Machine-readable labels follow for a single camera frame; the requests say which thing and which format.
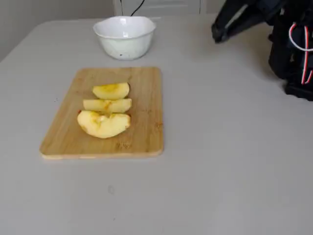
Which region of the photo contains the thin black background cable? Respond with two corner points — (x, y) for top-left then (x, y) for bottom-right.
(119, 0), (146, 17)

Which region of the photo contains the small yellow apple slice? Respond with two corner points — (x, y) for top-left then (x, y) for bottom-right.
(92, 82), (131, 100)

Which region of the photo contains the white bowl with butterfly print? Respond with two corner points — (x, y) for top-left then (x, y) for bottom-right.
(92, 15), (157, 60)

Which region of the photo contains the bamboo cutting board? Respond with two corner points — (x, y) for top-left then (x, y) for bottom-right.
(39, 67), (164, 160)

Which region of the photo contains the narrow yellow apple slice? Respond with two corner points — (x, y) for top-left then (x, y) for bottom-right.
(82, 98), (133, 114)

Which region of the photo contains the large browned apple slice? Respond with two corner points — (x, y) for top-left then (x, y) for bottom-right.
(77, 110), (132, 139)

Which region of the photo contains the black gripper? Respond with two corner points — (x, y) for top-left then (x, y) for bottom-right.
(211, 0), (288, 44)

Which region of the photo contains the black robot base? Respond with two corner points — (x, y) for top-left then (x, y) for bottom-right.
(284, 78), (313, 102)

